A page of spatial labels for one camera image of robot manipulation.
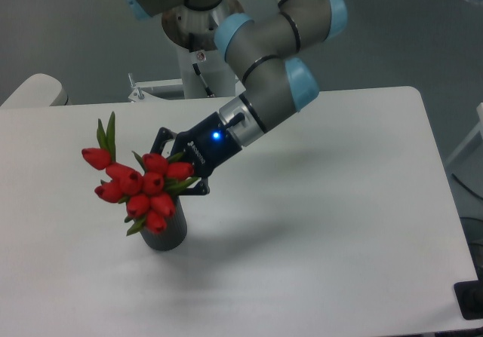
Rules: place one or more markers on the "white pedestal base frame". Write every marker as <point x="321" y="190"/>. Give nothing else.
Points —
<point x="171" y="89"/>

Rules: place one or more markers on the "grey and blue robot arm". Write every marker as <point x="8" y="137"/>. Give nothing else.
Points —
<point x="263" y="55"/>

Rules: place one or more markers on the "dark grey ribbed vase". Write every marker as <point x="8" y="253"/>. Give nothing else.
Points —
<point x="172" y="236"/>

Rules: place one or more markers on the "white rounded chair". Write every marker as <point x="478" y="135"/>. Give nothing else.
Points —
<point x="39" y="90"/>

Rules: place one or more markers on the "black device at table edge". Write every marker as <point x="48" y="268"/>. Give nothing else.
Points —
<point x="469" y="299"/>

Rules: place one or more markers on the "red tulip bouquet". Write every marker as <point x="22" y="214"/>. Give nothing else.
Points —
<point x="148" y="195"/>

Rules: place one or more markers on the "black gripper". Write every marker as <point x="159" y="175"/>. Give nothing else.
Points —
<point x="206" y="146"/>

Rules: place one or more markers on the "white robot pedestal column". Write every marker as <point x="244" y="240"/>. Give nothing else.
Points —
<point x="196" y="77"/>

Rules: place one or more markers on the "white furniture at right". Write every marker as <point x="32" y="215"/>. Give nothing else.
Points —
<point x="467" y="146"/>

